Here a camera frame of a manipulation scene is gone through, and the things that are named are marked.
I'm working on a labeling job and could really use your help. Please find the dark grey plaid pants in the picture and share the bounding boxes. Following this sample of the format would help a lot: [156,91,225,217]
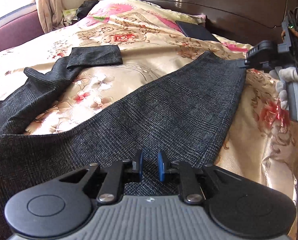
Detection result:
[0,46,246,239]

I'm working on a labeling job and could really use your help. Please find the white gloved right hand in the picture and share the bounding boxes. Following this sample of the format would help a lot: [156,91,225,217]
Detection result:
[269,67,298,109]

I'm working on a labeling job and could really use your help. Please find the floral satin bedspread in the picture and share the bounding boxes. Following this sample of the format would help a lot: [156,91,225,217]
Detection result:
[0,0,298,240]

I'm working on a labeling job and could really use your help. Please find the black flat tablet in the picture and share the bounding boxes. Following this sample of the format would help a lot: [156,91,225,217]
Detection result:
[176,21,219,42]

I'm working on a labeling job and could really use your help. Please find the maroon upholstered bench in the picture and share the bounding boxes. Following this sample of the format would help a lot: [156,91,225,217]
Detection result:
[0,3,44,52]

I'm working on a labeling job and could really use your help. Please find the black bag by bed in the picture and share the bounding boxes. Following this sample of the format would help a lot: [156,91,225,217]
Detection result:
[76,0,99,21]

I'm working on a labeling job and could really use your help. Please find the beige curtain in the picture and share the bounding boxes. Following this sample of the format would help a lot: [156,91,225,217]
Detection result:
[35,0,64,34]

